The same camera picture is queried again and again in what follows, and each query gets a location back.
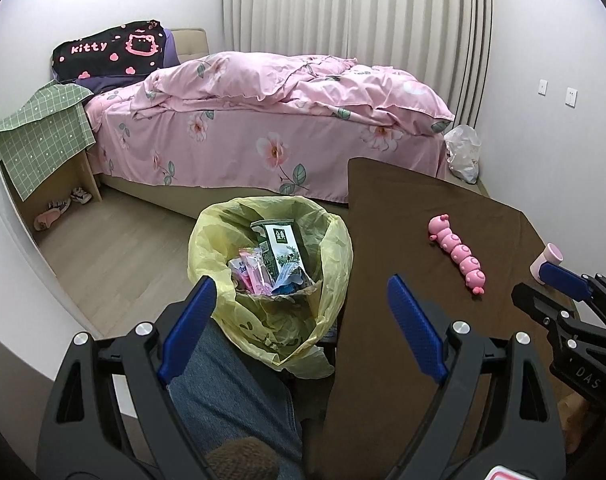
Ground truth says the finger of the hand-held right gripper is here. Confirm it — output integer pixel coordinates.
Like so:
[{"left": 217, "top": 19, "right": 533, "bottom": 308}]
[
  {"left": 512, "top": 282, "right": 606, "bottom": 346},
  {"left": 538, "top": 261, "right": 606, "bottom": 331}
]

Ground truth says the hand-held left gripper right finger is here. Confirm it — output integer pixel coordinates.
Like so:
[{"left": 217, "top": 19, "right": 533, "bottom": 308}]
[{"left": 383, "top": 274, "right": 569, "bottom": 480}]

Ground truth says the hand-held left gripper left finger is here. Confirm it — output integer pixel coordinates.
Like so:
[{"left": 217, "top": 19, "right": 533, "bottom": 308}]
[{"left": 37, "top": 276, "right": 219, "bottom": 480}]

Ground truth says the pink snack packet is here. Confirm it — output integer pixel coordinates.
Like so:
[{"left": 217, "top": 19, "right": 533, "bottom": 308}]
[{"left": 238, "top": 247, "right": 274, "bottom": 295}]

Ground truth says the yellow plastic bin bag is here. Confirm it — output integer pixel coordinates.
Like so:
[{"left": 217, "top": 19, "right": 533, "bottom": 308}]
[{"left": 188, "top": 196, "right": 354, "bottom": 380}]

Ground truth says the blue snack packet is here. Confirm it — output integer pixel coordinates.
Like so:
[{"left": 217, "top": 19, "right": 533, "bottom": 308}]
[{"left": 273, "top": 262, "right": 306, "bottom": 296}]

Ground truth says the green snack packet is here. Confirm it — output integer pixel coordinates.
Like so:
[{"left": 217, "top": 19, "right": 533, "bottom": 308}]
[{"left": 250, "top": 217, "right": 306, "bottom": 281}]

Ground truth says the person's right hand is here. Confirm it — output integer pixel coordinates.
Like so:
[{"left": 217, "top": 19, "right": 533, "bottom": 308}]
[{"left": 558, "top": 392, "right": 591, "bottom": 456}]

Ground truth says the pink cup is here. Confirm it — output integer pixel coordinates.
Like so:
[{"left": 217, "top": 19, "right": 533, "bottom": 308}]
[{"left": 530, "top": 242, "right": 564, "bottom": 281}]

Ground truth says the person's blue jeans leg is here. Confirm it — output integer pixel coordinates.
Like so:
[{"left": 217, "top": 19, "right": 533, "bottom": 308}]
[{"left": 168, "top": 320, "right": 304, "bottom": 466}]

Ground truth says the pink caterpillar toy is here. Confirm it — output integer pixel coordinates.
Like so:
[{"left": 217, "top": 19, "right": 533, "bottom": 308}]
[{"left": 428, "top": 214, "right": 486, "bottom": 297}]

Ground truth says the beige bed base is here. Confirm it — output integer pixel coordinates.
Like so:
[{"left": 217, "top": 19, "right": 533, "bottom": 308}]
[{"left": 100, "top": 175, "right": 349, "bottom": 223}]

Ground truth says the white plastic bag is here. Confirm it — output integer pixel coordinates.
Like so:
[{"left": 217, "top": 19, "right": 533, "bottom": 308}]
[{"left": 444, "top": 124, "right": 481, "bottom": 183}]

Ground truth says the pink slipper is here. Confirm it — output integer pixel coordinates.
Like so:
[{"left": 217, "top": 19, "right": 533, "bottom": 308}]
[{"left": 34, "top": 209, "right": 61, "bottom": 232}]

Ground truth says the bed with pink floral duvet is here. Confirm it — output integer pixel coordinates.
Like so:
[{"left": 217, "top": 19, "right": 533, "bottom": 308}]
[{"left": 85, "top": 87, "right": 449, "bottom": 206}]

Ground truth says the wooden bedside table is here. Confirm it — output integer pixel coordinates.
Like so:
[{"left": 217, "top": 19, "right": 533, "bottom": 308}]
[{"left": 0, "top": 150, "right": 104, "bottom": 233}]

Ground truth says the green checked cloth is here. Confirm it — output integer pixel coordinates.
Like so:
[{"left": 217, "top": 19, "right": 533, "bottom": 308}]
[{"left": 0, "top": 82, "right": 96, "bottom": 201}]

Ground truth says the pink floral quilt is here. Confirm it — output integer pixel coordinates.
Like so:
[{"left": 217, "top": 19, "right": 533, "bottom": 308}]
[{"left": 143, "top": 51, "right": 455, "bottom": 136}]

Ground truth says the black cat-print pillow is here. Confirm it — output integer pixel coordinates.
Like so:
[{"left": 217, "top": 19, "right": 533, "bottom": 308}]
[{"left": 51, "top": 20, "right": 165, "bottom": 83}]

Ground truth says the beige headboard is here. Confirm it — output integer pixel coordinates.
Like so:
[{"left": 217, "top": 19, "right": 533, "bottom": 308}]
[{"left": 170, "top": 27, "right": 211, "bottom": 66}]

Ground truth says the white pleated curtain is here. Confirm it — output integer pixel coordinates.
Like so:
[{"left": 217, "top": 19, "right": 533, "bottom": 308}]
[{"left": 222, "top": 0, "right": 494, "bottom": 126}]

